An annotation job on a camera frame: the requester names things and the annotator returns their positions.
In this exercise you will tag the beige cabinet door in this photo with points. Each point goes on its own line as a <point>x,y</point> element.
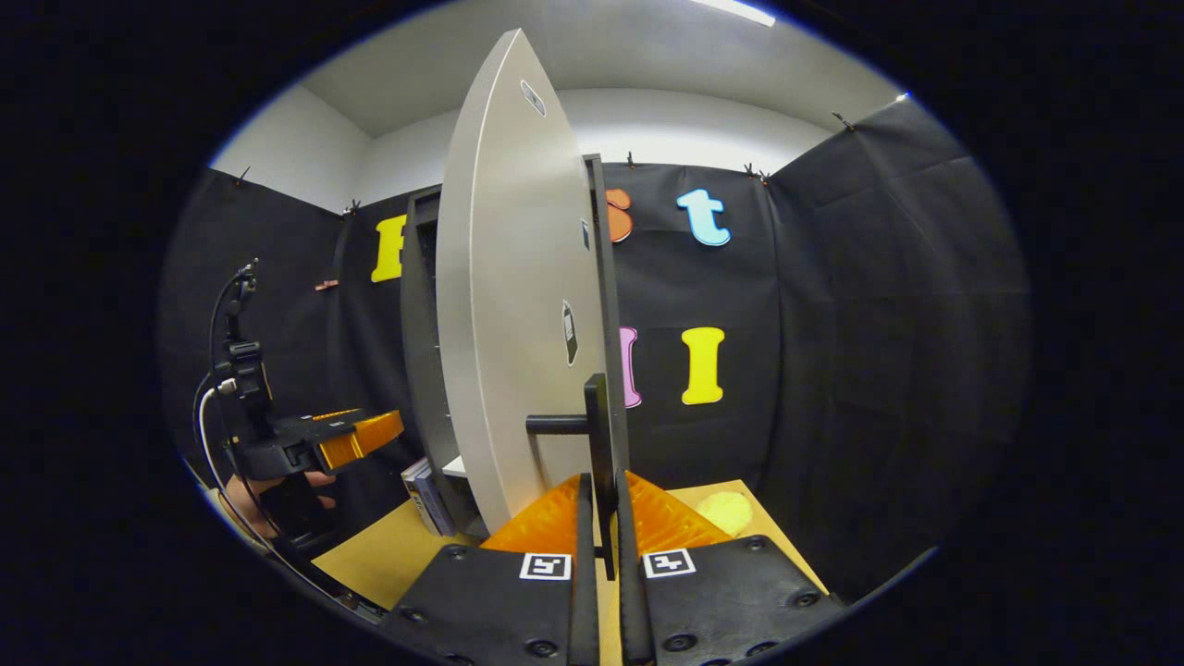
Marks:
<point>509,277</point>

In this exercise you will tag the yellow coaster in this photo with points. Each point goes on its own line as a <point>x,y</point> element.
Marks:
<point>724,513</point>

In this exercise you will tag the black backdrop cloth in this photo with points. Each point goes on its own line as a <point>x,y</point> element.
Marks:
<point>832,324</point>

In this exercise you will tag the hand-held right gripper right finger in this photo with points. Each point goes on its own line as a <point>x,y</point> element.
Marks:
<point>632,610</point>

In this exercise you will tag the long ceiling light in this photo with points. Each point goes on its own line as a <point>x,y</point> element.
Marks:
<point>740,11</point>

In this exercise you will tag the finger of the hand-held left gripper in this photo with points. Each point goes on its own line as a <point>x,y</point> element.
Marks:
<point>361,442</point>
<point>324,421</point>

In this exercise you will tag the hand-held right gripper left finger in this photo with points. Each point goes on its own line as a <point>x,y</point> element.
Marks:
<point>585,601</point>

